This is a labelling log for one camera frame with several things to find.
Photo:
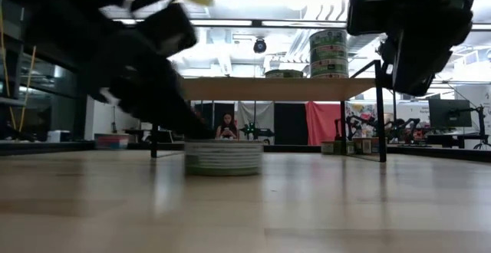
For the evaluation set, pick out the dark green label seafood can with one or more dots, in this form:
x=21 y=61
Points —
x=284 y=74

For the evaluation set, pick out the black overhead camera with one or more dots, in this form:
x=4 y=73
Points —
x=259 y=46

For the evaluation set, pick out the colourful wall poster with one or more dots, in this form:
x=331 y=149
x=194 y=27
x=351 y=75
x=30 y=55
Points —
x=362 y=111

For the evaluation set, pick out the grey hanging cloth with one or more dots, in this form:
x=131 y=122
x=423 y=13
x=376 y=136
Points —
x=262 y=111

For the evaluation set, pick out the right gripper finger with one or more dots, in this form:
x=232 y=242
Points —
x=435 y=65
x=410 y=65

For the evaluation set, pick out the person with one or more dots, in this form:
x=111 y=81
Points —
x=227 y=130

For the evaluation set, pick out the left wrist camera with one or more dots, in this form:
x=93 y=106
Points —
x=169 y=27

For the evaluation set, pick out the red hanging cloth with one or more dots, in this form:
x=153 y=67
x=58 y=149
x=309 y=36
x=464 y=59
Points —
x=322 y=122

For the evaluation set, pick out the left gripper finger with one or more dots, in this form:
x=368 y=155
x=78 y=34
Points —
x=142 y=92
x=178 y=101

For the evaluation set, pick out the white box device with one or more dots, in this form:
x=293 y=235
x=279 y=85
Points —
x=58 y=136

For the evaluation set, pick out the black partition panel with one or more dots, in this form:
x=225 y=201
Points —
x=290 y=122
x=222 y=109

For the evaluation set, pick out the background robot arm green light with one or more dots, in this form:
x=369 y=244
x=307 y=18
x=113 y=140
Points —
x=257 y=132

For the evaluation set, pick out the black background robot arm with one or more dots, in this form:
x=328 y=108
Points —
x=403 y=126
x=353 y=124

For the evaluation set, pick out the clear storage bin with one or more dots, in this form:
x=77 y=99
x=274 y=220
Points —
x=111 y=142

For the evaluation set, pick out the dark monitor on arm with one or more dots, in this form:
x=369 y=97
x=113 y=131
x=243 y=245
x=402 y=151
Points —
x=449 y=113

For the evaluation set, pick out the wooden shelf black metal frame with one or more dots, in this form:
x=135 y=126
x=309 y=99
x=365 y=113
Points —
x=276 y=89

